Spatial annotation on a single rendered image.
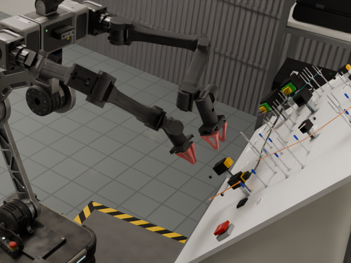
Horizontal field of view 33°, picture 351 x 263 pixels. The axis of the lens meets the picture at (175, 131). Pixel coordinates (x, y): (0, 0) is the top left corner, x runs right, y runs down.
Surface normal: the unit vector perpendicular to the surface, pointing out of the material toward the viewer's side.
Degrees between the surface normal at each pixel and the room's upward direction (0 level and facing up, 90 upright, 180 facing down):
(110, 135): 0
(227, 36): 90
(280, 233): 0
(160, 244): 0
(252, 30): 90
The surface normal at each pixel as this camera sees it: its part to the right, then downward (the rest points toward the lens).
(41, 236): 0.13, -0.84
